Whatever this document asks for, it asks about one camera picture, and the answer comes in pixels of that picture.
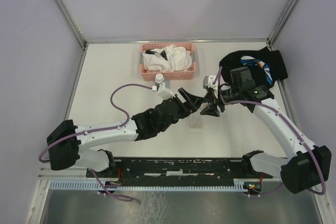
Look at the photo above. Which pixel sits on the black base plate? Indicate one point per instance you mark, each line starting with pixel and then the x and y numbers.
pixel 178 172

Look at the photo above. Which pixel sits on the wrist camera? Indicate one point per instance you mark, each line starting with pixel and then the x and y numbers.
pixel 210 83
pixel 163 92

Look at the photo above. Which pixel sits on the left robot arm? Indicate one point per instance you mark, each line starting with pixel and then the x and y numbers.
pixel 72 145

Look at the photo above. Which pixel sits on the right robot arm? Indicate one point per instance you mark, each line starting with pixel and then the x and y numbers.
pixel 306 166

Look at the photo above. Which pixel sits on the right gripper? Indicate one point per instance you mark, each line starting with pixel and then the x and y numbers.
pixel 211 109

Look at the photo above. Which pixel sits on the clear pill bottle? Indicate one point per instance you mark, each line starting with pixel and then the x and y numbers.
pixel 203 106

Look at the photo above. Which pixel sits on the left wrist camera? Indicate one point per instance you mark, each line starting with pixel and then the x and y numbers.
pixel 163 92

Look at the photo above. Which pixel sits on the white capped pill bottle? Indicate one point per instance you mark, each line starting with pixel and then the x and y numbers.
pixel 159 79

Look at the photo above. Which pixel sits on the pink plastic basket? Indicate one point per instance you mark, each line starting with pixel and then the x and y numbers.
pixel 177 75

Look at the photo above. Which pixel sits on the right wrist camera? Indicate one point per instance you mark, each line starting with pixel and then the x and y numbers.
pixel 210 83

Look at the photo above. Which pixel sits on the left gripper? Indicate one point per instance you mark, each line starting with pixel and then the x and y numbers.
pixel 192 103

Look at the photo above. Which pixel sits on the black garment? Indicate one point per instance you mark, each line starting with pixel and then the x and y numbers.
pixel 265 66

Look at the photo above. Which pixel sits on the white cloth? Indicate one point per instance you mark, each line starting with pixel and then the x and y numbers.
pixel 167 59

